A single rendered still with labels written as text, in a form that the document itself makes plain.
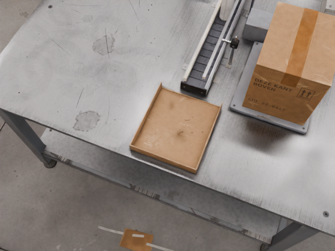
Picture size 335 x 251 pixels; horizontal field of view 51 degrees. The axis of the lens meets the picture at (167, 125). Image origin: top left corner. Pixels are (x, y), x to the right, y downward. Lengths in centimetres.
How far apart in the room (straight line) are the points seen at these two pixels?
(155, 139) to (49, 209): 106
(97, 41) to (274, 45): 78
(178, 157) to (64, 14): 89
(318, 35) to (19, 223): 181
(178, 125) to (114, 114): 26
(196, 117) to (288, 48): 42
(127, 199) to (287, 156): 108
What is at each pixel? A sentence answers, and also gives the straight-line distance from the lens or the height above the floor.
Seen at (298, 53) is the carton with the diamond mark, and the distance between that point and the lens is 125.
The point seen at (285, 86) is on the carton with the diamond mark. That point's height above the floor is 105.
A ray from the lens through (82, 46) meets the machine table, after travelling 163.
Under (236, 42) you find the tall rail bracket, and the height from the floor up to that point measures 97.
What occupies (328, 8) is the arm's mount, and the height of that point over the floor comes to 92.
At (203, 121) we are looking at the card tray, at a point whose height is 83.
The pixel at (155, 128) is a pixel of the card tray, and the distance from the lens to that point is 135.
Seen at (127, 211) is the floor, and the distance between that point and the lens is 211.
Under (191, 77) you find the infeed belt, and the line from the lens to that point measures 142.
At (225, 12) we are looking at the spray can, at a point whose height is 93.
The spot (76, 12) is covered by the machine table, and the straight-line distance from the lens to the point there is 177.
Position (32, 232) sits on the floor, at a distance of 222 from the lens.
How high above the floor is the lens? 204
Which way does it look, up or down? 63 degrees down
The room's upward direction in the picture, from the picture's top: 2 degrees counter-clockwise
